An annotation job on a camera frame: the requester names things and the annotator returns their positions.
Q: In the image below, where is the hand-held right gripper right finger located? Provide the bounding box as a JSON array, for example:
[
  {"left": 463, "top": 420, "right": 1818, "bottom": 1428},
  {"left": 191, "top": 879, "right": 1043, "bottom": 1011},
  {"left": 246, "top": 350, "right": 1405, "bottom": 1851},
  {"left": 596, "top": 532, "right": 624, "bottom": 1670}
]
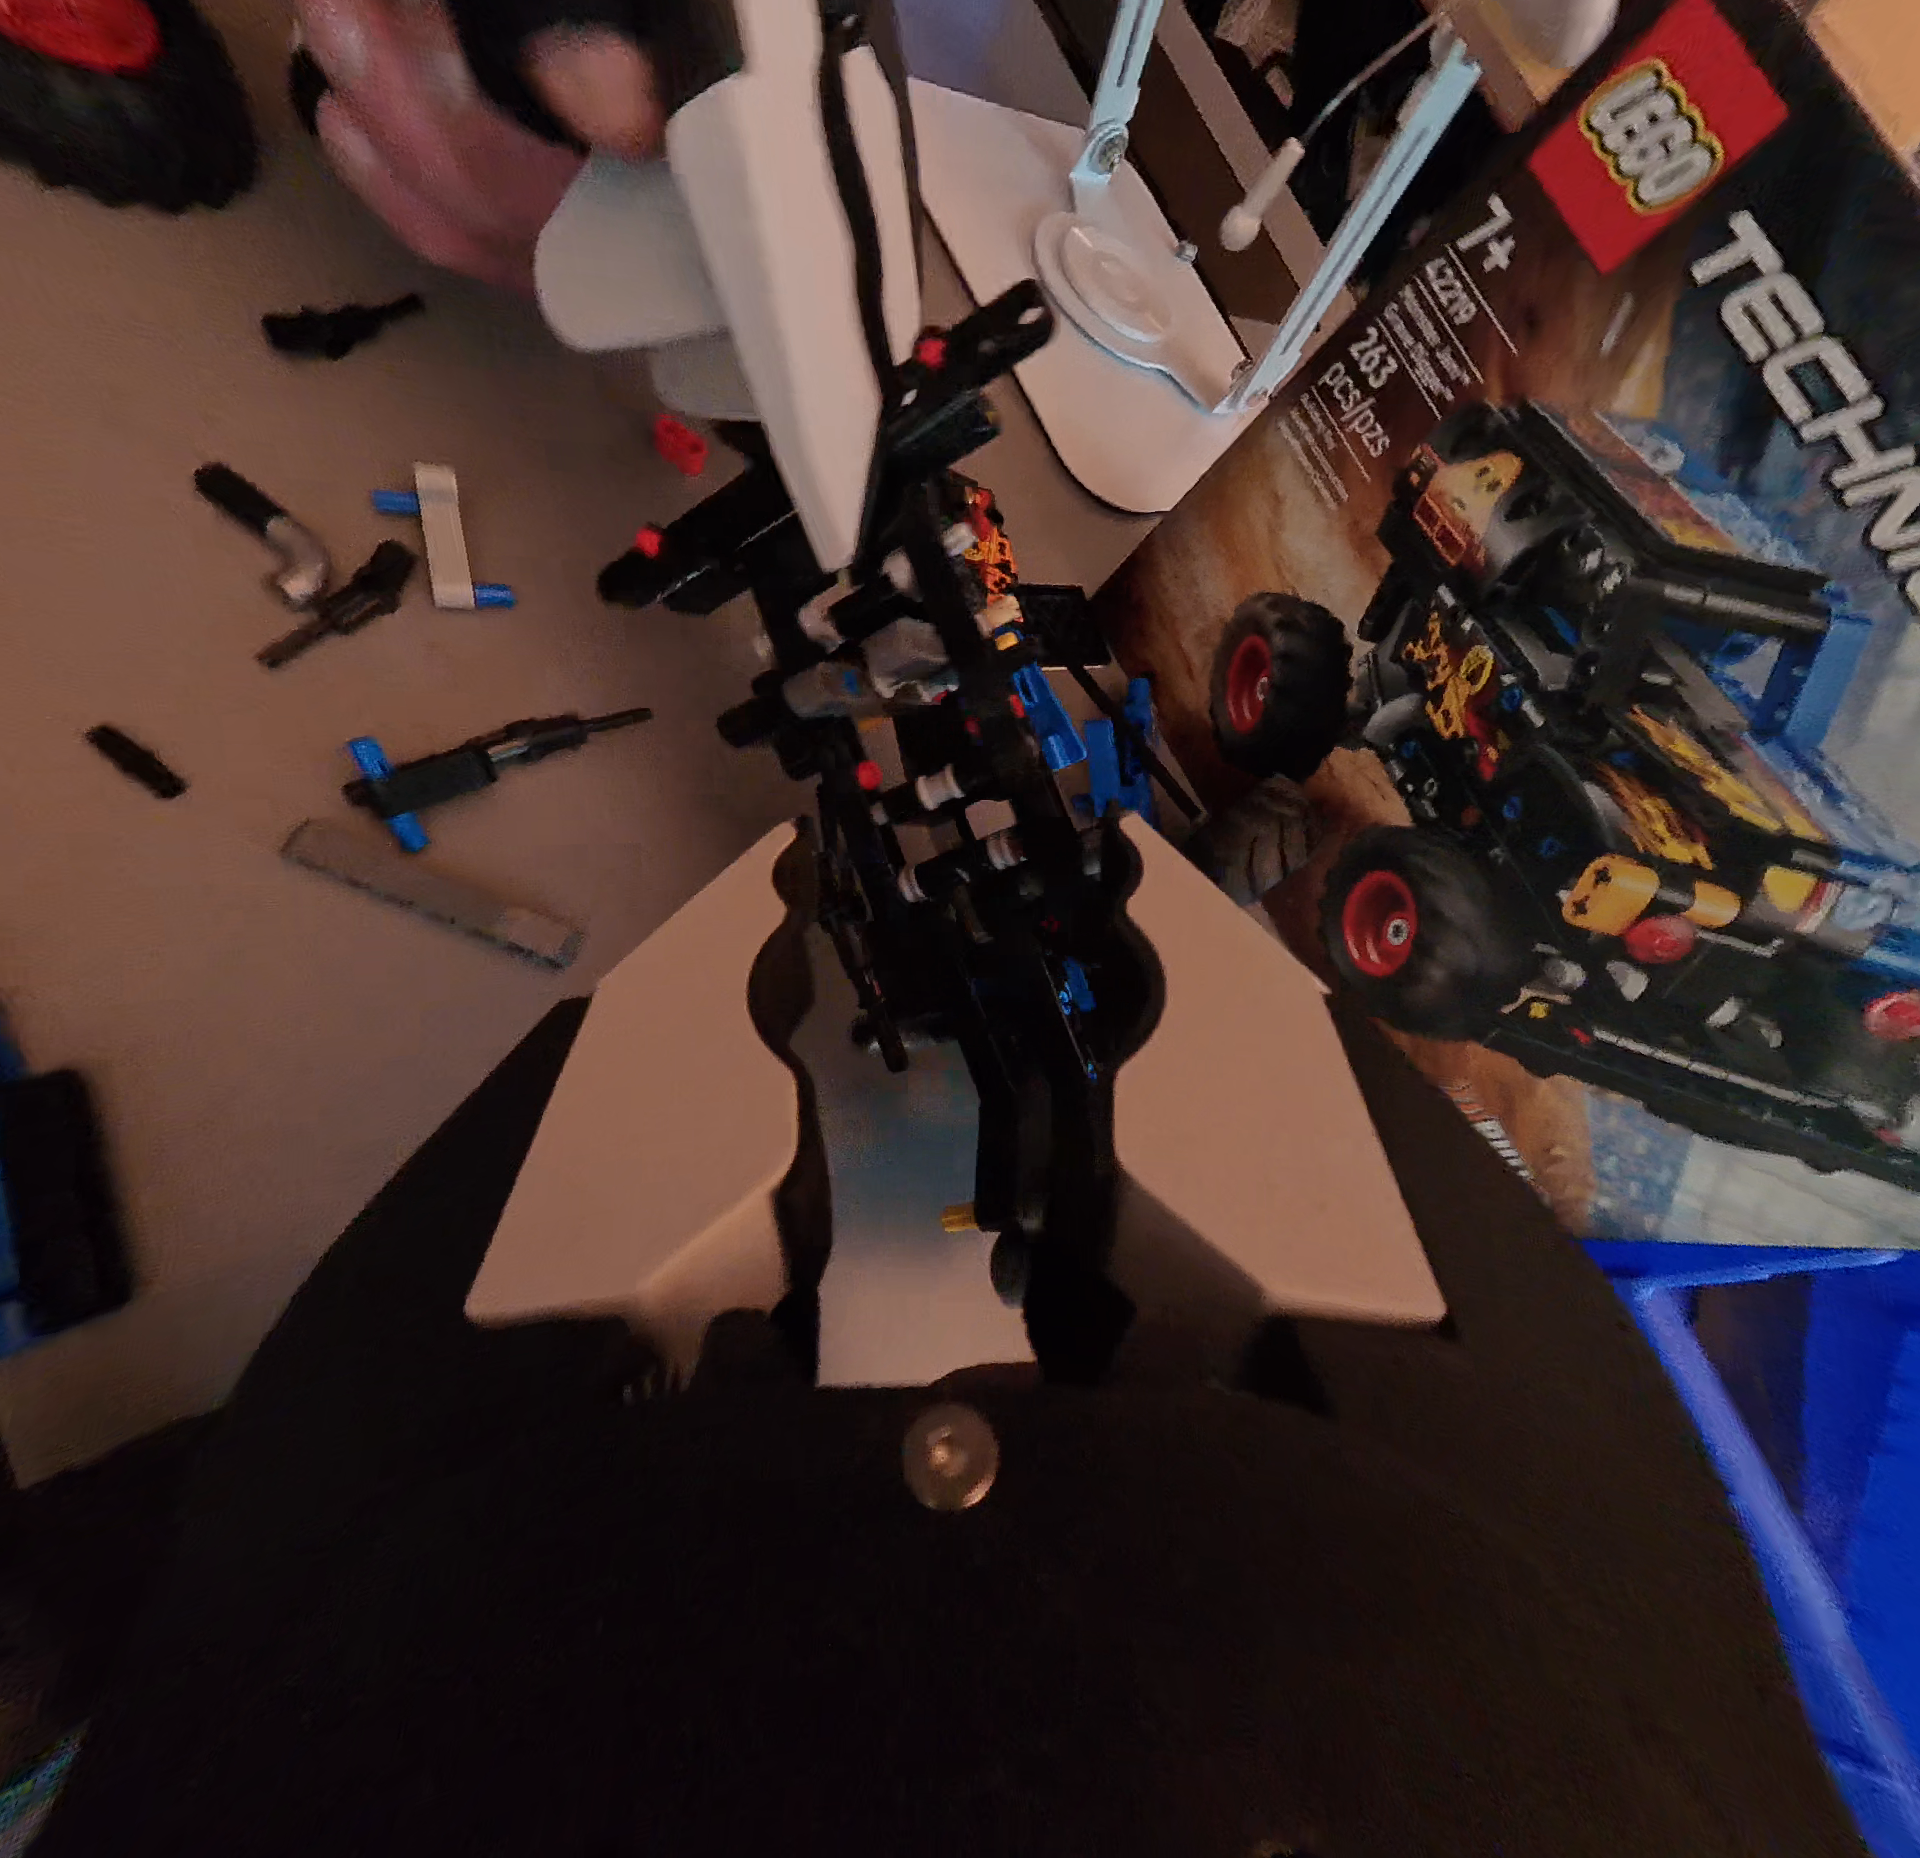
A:
[{"left": 1101, "top": 814, "right": 1449, "bottom": 1379}]

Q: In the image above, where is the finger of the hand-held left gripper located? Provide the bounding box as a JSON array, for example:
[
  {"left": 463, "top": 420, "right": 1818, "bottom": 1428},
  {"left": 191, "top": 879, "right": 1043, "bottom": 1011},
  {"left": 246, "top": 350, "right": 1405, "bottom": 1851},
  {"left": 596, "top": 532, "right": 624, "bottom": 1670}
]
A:
[
  {"left": 852, "top": 47, "right": 927, "bottom": 368},
  {"left": 662, "top": 0, "right": 888, "bottom": 573}
]

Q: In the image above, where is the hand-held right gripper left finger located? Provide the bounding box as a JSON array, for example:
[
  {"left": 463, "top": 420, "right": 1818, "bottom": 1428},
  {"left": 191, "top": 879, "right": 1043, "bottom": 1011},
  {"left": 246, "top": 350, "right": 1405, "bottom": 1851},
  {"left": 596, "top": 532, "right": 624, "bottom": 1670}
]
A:
[{"left": 463, "top": 821, "right": 833, "bottom": 1335}]

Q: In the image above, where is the pale beam with blue pins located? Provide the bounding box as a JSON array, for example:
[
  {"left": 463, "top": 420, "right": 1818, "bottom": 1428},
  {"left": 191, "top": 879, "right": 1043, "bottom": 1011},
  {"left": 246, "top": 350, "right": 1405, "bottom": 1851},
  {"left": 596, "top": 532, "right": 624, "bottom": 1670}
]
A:
[{"left": 372, "top": 463, "right": 515, "bottom": 610}]

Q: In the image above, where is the black axle connector blue pin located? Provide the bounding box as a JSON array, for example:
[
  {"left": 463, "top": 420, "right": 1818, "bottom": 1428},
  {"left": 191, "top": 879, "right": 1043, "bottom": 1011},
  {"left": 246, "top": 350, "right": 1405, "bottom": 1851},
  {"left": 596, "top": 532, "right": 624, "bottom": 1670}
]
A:
[{"left": 342, "top": 705, "right": 652, "bottom": 852}]

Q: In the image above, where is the toy truck chassis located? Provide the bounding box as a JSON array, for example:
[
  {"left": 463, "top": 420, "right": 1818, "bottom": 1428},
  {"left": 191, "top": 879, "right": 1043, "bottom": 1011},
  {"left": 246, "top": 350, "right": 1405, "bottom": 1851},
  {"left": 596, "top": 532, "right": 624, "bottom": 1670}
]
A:
[{"left": 596, "top": 279, "right": 1201, "bottom": 1304}]

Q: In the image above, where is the grey elbow pipe black axle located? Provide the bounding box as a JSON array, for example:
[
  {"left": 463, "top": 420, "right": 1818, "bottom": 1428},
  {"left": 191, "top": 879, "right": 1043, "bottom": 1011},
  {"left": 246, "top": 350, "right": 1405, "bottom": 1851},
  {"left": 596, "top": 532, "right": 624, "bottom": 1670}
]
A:
[{"left": 191, "top": 463, "right": 331, "bottom": 610}]

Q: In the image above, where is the grey desk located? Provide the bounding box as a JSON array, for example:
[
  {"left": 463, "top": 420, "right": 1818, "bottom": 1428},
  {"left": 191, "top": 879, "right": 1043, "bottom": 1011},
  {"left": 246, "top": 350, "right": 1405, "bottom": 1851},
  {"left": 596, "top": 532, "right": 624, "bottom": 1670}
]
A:
[{"left": 0, "top": 0, "right": 1246, "bottom": 1485}]

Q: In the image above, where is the person's left hand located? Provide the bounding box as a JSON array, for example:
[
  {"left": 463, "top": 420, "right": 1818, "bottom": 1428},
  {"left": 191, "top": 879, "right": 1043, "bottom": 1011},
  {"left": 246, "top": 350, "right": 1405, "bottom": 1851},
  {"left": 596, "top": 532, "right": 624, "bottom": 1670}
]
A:
[{"left": 283, "top": 0, "right": 667, "bottom": 291}]

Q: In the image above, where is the white document stand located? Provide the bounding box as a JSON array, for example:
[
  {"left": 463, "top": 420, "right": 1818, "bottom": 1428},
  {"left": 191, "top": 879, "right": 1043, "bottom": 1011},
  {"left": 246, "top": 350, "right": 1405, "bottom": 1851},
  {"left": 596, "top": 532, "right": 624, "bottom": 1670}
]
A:
[{"left": 899, "top": 0, "right": 1629, "bottom": 514}]

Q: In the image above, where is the black tyre on axle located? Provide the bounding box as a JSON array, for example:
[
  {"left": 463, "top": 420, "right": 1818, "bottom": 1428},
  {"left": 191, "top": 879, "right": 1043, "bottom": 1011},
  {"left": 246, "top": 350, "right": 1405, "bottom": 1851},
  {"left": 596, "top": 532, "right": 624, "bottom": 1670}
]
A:
[{"left": 1183, "top": 816, "right": 1306, "bottom": 908}]

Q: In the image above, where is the black pin with shaft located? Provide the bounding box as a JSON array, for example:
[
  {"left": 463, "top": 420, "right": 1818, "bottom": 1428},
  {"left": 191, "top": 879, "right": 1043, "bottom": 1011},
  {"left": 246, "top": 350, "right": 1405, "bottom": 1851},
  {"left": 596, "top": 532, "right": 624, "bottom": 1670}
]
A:
[{"left": 262, "top": 291, "right": 425, "bottom": 360}]

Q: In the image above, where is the black square plate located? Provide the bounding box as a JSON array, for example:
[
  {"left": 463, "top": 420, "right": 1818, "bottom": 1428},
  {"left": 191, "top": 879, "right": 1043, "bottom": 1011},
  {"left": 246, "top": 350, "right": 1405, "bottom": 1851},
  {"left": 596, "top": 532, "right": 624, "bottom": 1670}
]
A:
[{"left": 1018, "top": 583, "right": 1110, "bottom": 672}]

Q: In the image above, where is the black angled connector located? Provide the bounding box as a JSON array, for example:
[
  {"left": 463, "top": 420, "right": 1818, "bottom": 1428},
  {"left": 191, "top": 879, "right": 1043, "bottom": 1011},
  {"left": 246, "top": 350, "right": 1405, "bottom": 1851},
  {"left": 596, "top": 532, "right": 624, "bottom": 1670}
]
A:
[{"left": 253, "top": 541, "right": 419, "bottom": 672}]

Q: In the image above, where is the black wheel with red hub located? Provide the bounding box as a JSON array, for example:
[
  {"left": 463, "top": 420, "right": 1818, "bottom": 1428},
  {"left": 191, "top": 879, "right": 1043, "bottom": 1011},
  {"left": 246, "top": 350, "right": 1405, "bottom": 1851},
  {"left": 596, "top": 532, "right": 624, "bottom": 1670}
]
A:
[{"left": 0, "top": 0, "right": 257, "bottom": 215}]

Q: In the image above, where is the blue body panel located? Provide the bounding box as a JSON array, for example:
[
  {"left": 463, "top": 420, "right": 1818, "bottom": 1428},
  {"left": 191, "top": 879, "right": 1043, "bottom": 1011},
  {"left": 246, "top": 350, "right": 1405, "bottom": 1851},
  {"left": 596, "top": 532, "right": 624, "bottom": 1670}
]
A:
[{"left": 0, "top": 1017, "right": 136, "bottom": 1356}]

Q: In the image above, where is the blue storage bin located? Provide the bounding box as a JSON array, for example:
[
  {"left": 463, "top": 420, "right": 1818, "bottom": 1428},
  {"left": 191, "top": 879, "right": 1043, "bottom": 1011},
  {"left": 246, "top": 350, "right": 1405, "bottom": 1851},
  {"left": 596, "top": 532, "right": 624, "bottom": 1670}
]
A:
[{"left": 1580, "top": 1239, "right": 1920, "bottom": 1858}]

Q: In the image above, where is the toy truck set box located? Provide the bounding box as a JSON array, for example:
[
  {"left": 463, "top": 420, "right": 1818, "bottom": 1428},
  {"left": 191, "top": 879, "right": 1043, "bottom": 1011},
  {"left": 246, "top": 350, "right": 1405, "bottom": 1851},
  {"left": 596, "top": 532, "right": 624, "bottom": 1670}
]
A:
[{"left": 1094, "top": 0, "right": 1920, "bottom": 1245}]

